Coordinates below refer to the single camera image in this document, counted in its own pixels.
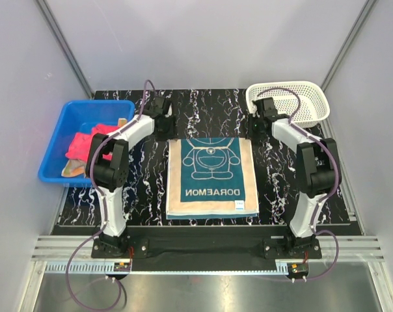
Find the teal beige Doraemon towel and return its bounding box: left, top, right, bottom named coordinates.
left=166, top=137, right=260, bottom=220

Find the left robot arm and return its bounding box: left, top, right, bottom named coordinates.
left=85, top=96, right=177, bottom=257

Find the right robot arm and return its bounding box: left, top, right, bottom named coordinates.
left=247, top=97, right=342, bottom=258

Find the white perforated basket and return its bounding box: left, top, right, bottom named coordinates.
left=245, top=81, right=330, bottom=128

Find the blue plastic bin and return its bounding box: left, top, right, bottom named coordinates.
left=38, top=99, right=135, bottom=187

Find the pink towel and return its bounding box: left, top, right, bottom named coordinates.
left=65, top=123, right=118, bottom=163

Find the orange patterned towel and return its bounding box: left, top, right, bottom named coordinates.
left=61, top=159, right=87, bottom=178

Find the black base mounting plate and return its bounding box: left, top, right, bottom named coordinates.
left=91, top=226, right=322, bottom=265

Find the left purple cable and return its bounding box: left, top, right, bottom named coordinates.
left=64, top=79, right=157, bottom=309

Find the purple cable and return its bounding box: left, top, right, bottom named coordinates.
left=64, top=79, right=157, bottom=309
left=254, top=88, right=342, bottom=282

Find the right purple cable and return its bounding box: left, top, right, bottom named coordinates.
left=254, top=88, right=342, bottom=282

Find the right aluminium frame post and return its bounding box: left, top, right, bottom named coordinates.
left=321, top=0, right=378, bottom=92

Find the aluminium frame post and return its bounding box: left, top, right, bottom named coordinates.
left=34, top=0, right=95, bottom=99
left=321, top=0, right=378, bottom=92

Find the left aluminium frame post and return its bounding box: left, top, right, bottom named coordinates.
left=34, top=0, right=95, bottom=99

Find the aluminium rail profile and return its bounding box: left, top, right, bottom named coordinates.
left=31, top=235, right=385, bottom=262

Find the white cable duct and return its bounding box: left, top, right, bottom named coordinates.
left=46, top=260, right=291, bottom=275

